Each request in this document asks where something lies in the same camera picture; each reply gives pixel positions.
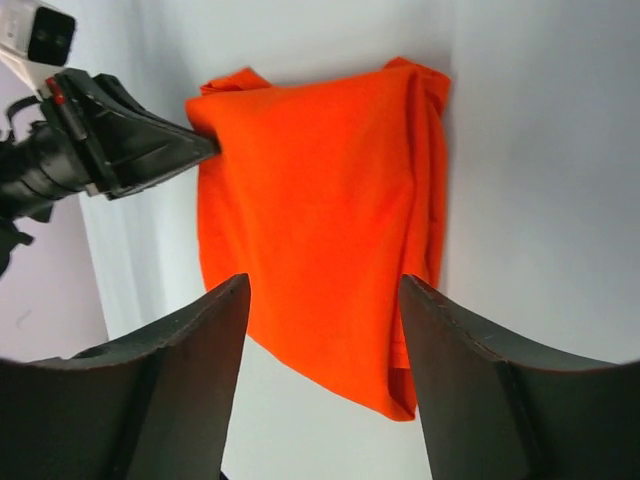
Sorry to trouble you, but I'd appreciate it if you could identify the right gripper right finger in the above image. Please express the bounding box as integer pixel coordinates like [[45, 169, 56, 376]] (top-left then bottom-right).
[[399, 275, 639, 479]]

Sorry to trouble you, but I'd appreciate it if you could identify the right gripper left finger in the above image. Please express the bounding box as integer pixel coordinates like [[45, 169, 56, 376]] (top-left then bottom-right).
[[1, 274, 250, 479]]

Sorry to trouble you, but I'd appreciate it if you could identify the orange t-shirt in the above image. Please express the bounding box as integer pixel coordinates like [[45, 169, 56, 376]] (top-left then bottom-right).
[[185, 57, 451, 422]]

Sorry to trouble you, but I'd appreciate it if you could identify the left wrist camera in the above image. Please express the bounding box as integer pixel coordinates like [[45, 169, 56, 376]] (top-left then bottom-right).
[[1, 0, 77, 92]]

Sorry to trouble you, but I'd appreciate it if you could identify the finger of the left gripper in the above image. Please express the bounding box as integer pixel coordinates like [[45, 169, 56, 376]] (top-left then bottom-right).
[[64, 69, 221, 200]]

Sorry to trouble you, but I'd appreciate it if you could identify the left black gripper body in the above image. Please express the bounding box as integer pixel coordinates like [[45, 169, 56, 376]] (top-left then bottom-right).
[[1, 69, 120, 223]]

